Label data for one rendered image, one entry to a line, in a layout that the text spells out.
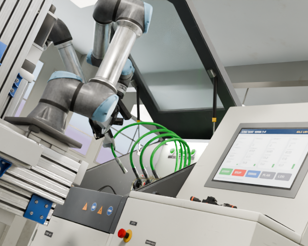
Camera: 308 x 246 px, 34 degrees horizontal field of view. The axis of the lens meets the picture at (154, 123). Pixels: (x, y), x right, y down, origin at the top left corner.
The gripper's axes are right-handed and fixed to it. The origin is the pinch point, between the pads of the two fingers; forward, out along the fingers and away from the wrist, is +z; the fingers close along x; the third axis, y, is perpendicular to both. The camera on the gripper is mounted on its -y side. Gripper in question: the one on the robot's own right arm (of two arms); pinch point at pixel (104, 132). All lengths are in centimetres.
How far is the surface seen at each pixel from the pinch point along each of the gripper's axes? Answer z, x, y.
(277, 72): -332, -364, -462
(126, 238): 44, 46, -2
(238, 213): 26, 97, -2
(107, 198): 30.4, 21.1, -2.3
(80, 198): 33.2, -1.2, -2.3
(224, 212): 27, 91, -2
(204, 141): -20, 8, -53
